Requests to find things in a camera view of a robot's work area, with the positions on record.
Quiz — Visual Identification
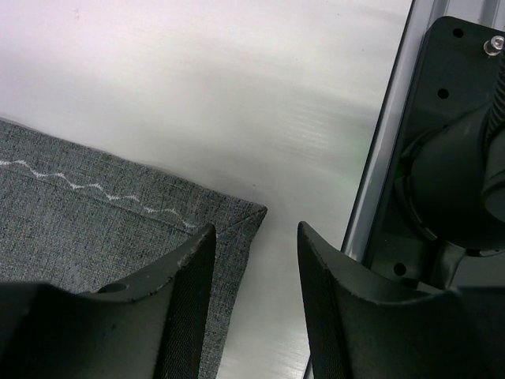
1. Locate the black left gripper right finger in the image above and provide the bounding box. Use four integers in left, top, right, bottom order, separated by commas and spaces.
297, 222, 504, 378

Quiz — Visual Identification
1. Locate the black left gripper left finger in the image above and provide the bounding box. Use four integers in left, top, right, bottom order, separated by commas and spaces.
1, 225, 216, 378

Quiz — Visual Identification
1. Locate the grey cloth napkin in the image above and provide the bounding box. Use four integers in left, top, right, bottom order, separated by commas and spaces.
1, 122, 267, 378

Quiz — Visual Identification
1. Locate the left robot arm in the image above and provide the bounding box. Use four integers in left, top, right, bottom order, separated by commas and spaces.
1, 122, 504, 378

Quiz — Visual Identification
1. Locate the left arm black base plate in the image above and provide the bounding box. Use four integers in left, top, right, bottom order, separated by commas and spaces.
365, 16, 504, 289

